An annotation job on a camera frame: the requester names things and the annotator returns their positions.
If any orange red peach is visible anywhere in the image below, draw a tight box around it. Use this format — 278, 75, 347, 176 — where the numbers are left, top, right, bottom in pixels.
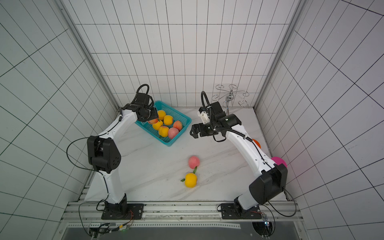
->
148, 119, 159, 125
173, 121, 183, 132

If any yellow peach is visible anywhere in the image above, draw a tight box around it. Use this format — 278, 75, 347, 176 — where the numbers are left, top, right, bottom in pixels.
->
158, 110, 167, 121
158, 126, 169, 138
163, 115, 174, 126
152, 120, 163, 131
181, 173, 198, 188

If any pink peach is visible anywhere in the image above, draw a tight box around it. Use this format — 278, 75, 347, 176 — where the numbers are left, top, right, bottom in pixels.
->
188, 156, 201, 170
168, 127, 180, 140

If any yellow peach top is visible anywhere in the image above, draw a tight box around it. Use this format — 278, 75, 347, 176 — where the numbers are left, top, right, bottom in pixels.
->
163, 115, 174, 126

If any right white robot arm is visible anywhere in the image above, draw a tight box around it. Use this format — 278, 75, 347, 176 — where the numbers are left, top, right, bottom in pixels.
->
190, 102, 288, 213

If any teal plastic basket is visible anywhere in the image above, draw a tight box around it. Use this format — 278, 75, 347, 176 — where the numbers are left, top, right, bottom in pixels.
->
135, 101, 192, 147

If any silver metal cup rack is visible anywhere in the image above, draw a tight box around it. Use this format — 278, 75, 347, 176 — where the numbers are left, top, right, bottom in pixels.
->
212, 84, 250, 115

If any orange plastic bowl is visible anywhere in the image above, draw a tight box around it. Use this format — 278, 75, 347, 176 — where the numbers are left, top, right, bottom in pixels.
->
253, 139, 261, 148

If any pink plastic goblet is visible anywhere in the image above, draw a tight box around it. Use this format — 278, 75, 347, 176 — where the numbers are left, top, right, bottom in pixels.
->
271, 157, 288, 167

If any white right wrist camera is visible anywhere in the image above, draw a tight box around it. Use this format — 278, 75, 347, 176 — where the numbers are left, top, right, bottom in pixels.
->
198, 111, 210, 125

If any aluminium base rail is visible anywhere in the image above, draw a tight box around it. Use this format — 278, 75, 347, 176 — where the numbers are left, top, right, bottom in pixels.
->
60, 201, 304, 232

